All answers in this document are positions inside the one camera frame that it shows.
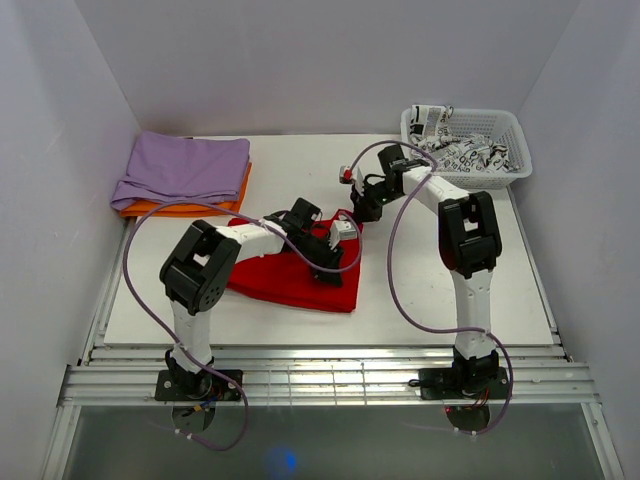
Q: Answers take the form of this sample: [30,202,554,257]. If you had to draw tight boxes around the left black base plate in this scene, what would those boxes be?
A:
[154,370,241,403]

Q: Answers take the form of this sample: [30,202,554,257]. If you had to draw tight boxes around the white plastic basket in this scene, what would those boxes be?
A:
[400,108,535,190]

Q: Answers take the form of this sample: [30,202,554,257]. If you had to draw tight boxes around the black white printed trousers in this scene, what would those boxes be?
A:
[403,104,510,173]

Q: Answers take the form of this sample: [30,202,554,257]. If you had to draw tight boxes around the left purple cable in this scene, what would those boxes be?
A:
[122,201,364,451]

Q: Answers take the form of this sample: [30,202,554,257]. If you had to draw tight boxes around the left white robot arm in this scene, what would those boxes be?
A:
[160,198,357,400]

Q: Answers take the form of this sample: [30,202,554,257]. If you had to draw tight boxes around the red trousers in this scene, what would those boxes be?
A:
[228,211,361,313]

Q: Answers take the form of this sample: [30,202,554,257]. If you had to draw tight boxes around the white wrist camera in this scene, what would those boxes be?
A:
[328,219,359,250]
[339,166,364,196]

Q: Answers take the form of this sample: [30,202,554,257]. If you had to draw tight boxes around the folded purple trousers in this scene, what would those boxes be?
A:
[110,131,250,211]

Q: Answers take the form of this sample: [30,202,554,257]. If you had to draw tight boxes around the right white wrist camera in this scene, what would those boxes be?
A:
[339,166,364,196]

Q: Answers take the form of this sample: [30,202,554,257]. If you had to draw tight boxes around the folded orange trousers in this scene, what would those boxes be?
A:
[119,162,254,219]

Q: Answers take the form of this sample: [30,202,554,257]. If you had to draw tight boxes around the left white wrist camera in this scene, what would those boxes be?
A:
[328,219,359,250]

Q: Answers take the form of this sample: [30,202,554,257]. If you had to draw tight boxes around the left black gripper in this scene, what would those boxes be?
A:
[294,232,344,289]

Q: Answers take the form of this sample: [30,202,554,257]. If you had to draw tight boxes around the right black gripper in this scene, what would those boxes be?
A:
[351,180,402,225]

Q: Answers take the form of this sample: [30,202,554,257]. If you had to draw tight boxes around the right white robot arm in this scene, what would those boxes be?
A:
[339,140,503,397]

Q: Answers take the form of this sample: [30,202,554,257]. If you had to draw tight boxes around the aluminium frame rail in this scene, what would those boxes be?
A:
[58,345,600,407]

